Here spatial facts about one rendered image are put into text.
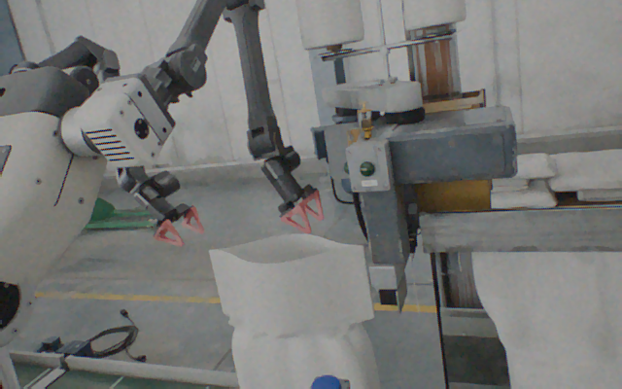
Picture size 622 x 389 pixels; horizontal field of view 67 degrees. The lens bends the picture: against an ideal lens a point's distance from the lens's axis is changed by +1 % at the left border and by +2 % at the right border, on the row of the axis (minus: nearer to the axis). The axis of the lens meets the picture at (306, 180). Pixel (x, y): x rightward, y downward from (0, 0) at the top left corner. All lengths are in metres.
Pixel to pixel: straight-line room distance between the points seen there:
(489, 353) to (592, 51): 4.93
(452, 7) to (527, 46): 4.91
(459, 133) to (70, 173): 0.70
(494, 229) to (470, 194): 0.15
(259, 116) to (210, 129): 6.14
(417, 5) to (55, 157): 0.82
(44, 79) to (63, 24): 7.86
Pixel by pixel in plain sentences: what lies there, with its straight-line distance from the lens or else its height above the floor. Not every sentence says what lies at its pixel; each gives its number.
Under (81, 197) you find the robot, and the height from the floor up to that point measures 1.33.
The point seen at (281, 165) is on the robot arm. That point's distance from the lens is 1.18.
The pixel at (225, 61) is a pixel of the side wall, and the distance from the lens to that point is 7.01.
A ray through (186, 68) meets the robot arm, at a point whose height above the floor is 1.52.
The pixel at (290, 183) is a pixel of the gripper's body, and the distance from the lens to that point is 1.17.
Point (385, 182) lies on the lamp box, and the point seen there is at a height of 1.26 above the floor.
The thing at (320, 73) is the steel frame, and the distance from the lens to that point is 5.95.
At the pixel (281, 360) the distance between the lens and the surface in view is 1.35.
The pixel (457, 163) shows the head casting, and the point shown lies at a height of 1.27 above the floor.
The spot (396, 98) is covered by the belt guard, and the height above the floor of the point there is 1.39.
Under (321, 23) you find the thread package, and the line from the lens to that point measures 1.21.
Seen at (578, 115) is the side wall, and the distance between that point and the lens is 6.20.
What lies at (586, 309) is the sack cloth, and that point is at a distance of 1.19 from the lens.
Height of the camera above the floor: 1.49
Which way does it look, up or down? 14 degrees down
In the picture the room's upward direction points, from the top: 10 degrees counter-clockwise
